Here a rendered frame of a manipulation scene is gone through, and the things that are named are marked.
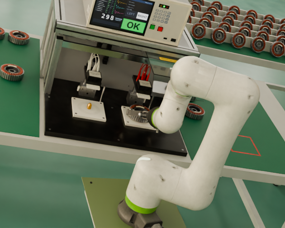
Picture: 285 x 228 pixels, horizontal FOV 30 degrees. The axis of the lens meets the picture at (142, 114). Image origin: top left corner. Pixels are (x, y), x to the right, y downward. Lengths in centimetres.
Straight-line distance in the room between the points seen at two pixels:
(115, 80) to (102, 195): 82
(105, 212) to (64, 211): 110
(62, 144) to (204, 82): 81
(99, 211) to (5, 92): 80
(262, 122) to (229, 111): 133
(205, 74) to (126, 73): 107
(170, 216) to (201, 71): 65
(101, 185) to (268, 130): 117
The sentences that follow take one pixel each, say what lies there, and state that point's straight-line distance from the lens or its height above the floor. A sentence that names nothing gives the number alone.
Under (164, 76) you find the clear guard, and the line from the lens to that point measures 229.
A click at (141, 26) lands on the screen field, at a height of 117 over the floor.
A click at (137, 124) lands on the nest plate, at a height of 78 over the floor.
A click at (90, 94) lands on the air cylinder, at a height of 79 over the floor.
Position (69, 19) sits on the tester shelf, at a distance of 243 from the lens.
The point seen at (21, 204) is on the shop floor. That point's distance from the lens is 303.
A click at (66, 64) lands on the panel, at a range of 261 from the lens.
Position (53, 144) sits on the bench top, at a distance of 223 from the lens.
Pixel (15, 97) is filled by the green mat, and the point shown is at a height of 75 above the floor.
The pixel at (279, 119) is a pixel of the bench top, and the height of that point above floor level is 75.
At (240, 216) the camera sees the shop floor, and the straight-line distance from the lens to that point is 352.
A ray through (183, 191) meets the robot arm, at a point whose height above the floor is 96.
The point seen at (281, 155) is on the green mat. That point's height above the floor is 75.
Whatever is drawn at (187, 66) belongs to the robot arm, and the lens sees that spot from 163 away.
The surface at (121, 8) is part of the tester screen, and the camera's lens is 238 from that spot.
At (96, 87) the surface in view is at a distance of 242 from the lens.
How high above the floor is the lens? 202
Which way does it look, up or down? 29 degrees down
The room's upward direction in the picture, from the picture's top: 19 degrees clockwise
